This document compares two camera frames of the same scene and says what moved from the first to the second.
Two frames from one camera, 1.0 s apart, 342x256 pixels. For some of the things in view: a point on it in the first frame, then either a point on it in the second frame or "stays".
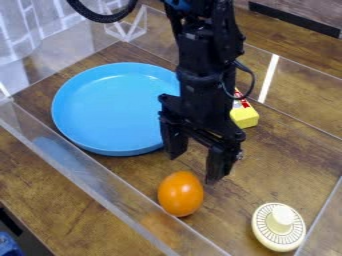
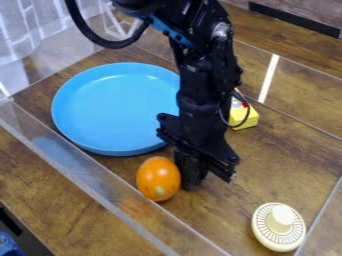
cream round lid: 278,227 stays
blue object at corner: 8,245 stays
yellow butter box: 243,115 stays
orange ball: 180,193 → 157,178
